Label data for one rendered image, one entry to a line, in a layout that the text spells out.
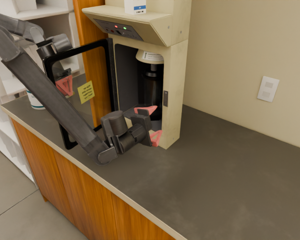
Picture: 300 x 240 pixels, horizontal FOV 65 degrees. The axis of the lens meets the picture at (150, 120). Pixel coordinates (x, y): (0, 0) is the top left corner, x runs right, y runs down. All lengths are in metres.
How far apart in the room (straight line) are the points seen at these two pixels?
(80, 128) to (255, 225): 0.63
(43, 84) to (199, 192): 0.64
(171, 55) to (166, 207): 0.53
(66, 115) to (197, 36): 0.85
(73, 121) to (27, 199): 1.70
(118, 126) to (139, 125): 0.10
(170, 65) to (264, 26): 0.47
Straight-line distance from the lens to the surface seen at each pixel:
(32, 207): 2.23
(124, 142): 0.70
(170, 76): 0.88
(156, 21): 0.75
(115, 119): 0.68
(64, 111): 0.65
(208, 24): 1.25
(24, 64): 0.63
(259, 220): 0.92
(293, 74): 1.18
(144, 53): 0.96
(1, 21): 1.03
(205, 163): 1.04
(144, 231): 1.06
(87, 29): 1.05
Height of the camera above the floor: 1.65
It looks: 34 degrees down
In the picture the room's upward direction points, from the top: straight up
